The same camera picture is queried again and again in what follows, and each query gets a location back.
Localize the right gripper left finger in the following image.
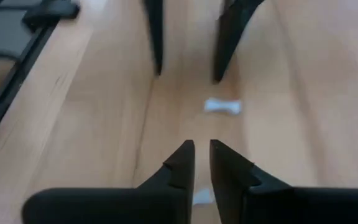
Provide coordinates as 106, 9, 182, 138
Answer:
137, 139, 196, 224

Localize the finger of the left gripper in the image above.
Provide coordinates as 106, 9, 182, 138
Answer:
144, 0, 164, 77
212, 0, 265, 84

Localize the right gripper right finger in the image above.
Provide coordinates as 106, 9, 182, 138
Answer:
209, 139, 293, 224

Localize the small white plastic bone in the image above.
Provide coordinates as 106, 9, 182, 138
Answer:
203, 98, 242, 116
193, 187, 214, 206

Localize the black aluminium table frame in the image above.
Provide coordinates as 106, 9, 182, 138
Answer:
0, 0, 81, 155

